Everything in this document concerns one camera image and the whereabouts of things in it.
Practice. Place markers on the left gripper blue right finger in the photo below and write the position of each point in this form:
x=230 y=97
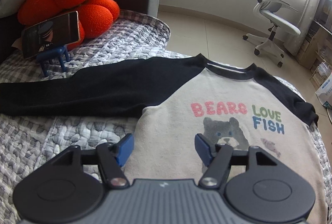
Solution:
x=205 y=149

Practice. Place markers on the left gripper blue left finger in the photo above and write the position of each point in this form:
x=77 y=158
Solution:
x=123 y=149

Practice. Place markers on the cream black raglan sweatshirt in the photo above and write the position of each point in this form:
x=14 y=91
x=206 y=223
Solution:
x=194 y=120

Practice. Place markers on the blue stool phone stand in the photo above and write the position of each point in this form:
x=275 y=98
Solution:
x=58 y=53

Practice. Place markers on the smartphone playing video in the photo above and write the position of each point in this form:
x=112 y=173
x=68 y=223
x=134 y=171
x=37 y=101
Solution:
x=52 y=33

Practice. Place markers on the wooden desk shelf unit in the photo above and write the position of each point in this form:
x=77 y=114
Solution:
x=315 y=51

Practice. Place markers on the white grey office chair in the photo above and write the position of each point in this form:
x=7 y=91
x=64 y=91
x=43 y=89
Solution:
x=268 y=10

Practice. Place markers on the red flower plush cushion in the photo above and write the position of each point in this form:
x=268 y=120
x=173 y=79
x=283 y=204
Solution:
x=95 y=16

